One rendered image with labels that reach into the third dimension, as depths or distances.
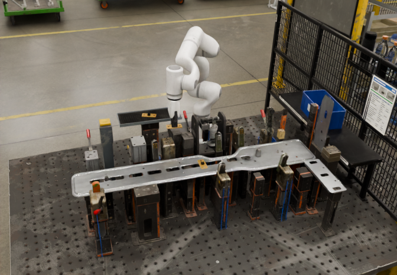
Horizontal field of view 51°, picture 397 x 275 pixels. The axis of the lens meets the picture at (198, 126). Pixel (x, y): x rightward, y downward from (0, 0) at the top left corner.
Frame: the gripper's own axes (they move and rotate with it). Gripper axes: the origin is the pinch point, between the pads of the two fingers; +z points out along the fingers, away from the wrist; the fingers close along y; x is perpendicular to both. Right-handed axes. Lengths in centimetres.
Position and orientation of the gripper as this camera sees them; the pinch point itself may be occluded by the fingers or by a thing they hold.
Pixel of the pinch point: (173, 122)
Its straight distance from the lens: 222.8
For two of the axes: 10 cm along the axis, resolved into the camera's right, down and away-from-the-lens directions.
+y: 2.1, 5.1, -8.3
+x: 9.8, -0.8, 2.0
